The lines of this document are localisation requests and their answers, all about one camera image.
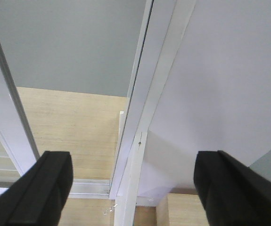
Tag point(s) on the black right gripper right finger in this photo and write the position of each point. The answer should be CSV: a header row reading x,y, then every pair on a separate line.
x,y
231,193

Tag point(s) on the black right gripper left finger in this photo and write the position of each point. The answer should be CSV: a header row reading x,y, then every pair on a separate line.
x,y
39,196

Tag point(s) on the light wooden platform board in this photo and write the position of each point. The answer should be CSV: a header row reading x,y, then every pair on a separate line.
x,y
86,125

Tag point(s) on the white framed sliding glass door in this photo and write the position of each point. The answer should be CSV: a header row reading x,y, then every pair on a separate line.
x,y
18,150

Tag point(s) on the light wooden box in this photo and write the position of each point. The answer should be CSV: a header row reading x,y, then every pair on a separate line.
x,y
180,210

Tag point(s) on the white fixed door frame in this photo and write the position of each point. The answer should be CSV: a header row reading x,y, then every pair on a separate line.
x,y
161,35

